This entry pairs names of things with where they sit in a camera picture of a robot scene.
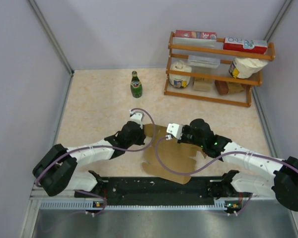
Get aluminium corner frame post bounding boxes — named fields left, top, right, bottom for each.
left=27, top=0, right=74, bottom=75

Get tan cardboard block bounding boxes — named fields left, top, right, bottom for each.
left=193, top=77, right=213, bottom=92

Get green glass bottle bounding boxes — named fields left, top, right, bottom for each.
left=130, top=71, right=143, bottom=98

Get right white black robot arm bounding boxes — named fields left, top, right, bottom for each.
left=167, top=119, right=298, bottom=212

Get brown cardboard box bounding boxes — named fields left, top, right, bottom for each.
left=142, top=124, right=207, bottom=184

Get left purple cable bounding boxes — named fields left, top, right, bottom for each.
left=34, top=108, right=156, bottom=216

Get red foil box left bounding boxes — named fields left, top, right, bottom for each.
left=175, top=30, right=217, bottom=41

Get crumpled brown paper bag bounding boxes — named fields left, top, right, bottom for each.
left=227, top=82, right=246, bottom=94

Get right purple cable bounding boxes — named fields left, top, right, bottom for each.
left=154, top=135, right=298, bottom=216

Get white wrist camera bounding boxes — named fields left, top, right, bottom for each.
left=129, top=110, right=144, bottom=125
left=166, top=123, right=184, bottom=139

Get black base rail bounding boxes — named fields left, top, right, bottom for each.
left=74, top=176, right=251, bottom=206

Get red white box right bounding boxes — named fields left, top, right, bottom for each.
left=223, top=37, right=268, bottom=54

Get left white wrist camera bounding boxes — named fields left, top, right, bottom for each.
left=129, top=110, right=144, bottom=125

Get brown brick block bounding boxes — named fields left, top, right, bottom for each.
left=215, top=80, right=229, bottom=95

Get purple cable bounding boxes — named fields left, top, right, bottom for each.
left=154, top=135, right=298, bottom=216
left=34, top=108, right=156, bottom=216

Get right aluminium frame post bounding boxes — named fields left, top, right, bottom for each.
left=264, top=0, right=294, bottom=42

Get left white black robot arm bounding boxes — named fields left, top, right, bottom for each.
left=32, top=121, right=146, bottom=197

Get grey cable duct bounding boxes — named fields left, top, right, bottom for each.
left=41, top=199, right=239, bottom=211

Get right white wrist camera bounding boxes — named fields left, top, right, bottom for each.
left=166, top=123, right=184, bottom=139

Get wooden shelf rack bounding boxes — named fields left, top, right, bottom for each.
left=163, top=32, right=276, bottom=107

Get white bag left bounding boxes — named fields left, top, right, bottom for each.
left=169, top=60, right=192, bottom=88

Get large white bag right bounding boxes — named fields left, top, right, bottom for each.
left=228, top=57, right=269, bottom=79

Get clear plastic container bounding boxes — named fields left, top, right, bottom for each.
left=187, top=55, right=221, bottom=68

